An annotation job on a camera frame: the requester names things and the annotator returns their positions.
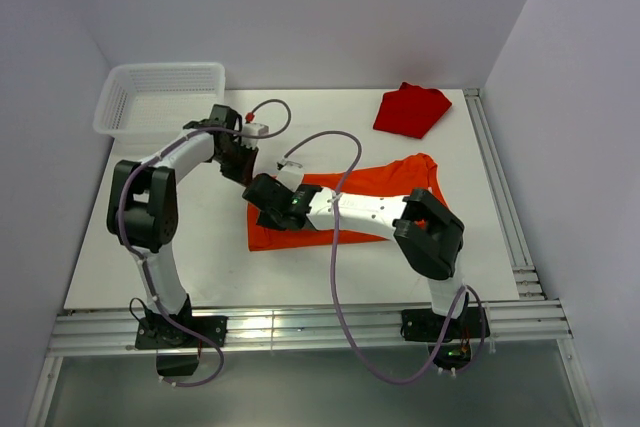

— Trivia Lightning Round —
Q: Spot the red folded t-shirt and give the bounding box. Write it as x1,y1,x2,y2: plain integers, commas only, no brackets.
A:
373,82,452,139

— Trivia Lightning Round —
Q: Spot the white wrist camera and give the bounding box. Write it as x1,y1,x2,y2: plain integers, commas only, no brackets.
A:
276,159,305,191
242,112,269,141

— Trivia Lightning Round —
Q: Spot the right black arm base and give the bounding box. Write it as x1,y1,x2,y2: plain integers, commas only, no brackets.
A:
400,306,491,370

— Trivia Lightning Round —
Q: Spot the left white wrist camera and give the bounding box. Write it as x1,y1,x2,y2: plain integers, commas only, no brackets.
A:
242,112,269,141

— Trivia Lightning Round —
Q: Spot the aluminium front rail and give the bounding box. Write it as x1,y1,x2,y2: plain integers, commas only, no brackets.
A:
46,300,572,357

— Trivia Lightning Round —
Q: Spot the aluminium side rail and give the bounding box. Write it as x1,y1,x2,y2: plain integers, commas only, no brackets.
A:
463,89,547,301

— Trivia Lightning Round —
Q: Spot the white perforated plastic basket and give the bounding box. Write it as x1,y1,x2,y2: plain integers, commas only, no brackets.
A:
93,62,226,144

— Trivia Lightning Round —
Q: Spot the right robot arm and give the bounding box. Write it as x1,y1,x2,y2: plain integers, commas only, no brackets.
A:
243,174,468,337

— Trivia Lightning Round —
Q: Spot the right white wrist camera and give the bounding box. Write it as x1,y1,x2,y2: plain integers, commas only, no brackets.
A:
276,159,305,191

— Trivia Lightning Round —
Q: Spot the orange t-shirt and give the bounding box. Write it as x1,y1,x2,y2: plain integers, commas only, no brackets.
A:
247,153,446,252

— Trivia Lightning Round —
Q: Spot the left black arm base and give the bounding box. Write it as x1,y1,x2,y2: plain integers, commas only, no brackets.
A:
134,316,228,380

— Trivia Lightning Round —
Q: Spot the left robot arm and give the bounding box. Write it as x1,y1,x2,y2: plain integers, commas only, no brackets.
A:
106,105,269,346

